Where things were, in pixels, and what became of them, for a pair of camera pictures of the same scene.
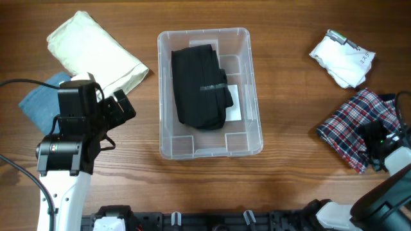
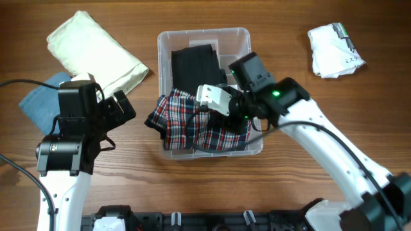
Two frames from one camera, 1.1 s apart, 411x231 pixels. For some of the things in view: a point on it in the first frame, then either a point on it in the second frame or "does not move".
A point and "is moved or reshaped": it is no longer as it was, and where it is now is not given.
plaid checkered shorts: (341, 132) → (184, 126)
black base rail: (282, 221) does not move
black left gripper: (118, 117) does not move
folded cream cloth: (81, 45) does not move
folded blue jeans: (42, 104) does not move
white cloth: (346, 65) is moved or reshaped
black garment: (201, 89) does not move
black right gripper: (380, 133) → (237, 125)
